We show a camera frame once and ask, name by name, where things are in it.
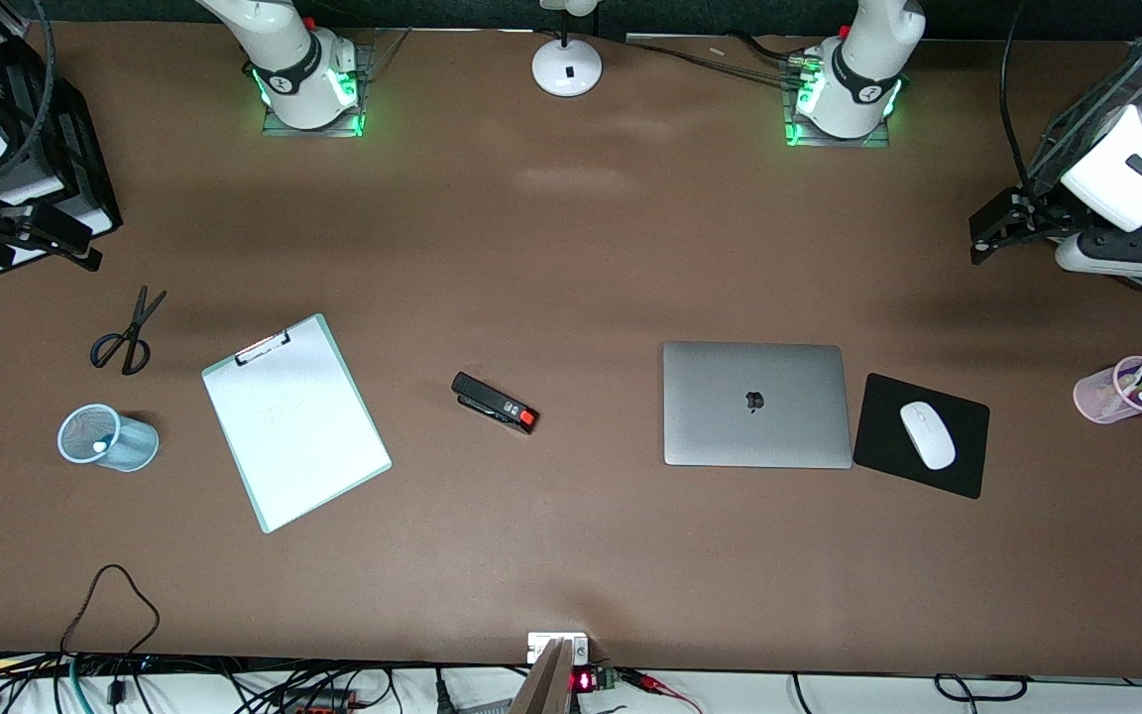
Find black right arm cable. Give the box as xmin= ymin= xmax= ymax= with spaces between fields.
xmin=0 ymin=0 xmax=57 ymax=181

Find red clip wires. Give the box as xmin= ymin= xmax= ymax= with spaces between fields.
xmin=621 ymin=669 xmax=703 ymax=714

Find white clipboard with green edge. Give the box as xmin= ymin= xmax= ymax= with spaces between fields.
xmin=201 ymin=313 xmax=393 ymax=535

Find black looped cable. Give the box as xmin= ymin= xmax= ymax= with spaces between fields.
xmin=60 ymin=563 xmax=161 ymax=657

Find silver laptop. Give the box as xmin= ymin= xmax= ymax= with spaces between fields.
xmin=663 ymin=342 xmax=854 ymax=469

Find pink translucent pen cup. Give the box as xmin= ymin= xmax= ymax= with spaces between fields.
xmin=1074 ymin=355 xmax=1142 ymax=425

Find white round lamp base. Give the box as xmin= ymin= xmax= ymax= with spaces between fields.
xmin=531 ymin=0 xmax=604 ymax=98

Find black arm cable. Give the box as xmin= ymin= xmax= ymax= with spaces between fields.
xmin=999 ymin=0 xmax=1040 ymax=196
xmin=0 ymin=0 xmax=57 ymax=181

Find black cables at arm base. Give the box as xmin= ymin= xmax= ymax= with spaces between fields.
xmin=626 ymin=35 xmax=808 ymax=90

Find white computer mouse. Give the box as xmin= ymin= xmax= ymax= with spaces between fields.
xmin=900 ymin=401 xmax=957 ymax=471

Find blue mesh pen cup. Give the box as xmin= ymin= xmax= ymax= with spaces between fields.
xmin=57 ymin=404 xmax=160 ymax=473

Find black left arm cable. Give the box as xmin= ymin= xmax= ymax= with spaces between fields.
xmin=999 ymin=0 xmax=1040 ymax=196

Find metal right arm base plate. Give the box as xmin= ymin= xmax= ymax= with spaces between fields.
xmin=262 ymin=30 xmax=409 ymax=138

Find black stapler with red end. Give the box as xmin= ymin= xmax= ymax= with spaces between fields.
xmin=451 ymin=372 xmax=539 ymax=435

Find black mouse pad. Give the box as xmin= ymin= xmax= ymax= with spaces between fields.
xmin=853 ymin=373 xmax=990 ymax=500

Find grey camera post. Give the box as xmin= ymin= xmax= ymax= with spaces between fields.
xmin=510 ymin=640 xmax=572 ymax=714

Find black stacked paper tray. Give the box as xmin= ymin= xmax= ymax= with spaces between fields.
xmin=0 ymin=25 xmax=124 ymax=277

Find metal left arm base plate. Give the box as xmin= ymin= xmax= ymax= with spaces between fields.
xmin=784 ymin=55 xmax=891 ymax=150

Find black mesh desk organizer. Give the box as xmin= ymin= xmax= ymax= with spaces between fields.
xmin=1025 ymin=40 xmax=1142 ymax=194

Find black orange power strip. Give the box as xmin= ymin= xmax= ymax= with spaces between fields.
xmin=279 ymin=689 xmax=359 ymax=714

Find black scissors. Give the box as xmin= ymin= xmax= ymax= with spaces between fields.
xmin=90 ymin=286 xmax=168 ymax=376

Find white mounting bracket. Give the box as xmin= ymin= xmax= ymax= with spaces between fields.
xmin=527 ymin=633 xmax=590 ymax=665

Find black flat cable loop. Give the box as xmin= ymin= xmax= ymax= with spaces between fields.
xmin=933 ymin=673 xmax=1030 ymax=701

